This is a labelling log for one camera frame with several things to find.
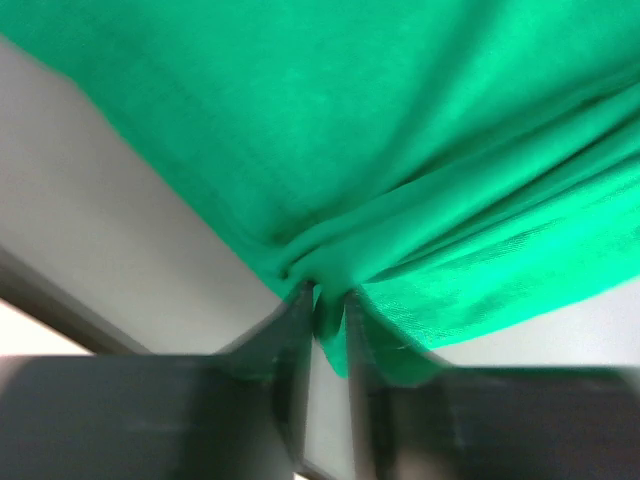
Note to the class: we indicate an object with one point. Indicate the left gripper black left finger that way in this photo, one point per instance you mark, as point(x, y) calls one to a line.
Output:
point(239, 413)

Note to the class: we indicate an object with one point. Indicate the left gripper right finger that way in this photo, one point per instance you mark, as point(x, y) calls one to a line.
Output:
point(415, 416)

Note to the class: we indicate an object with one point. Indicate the green t shirt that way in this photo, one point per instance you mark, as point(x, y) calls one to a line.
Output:
point(463, 166)

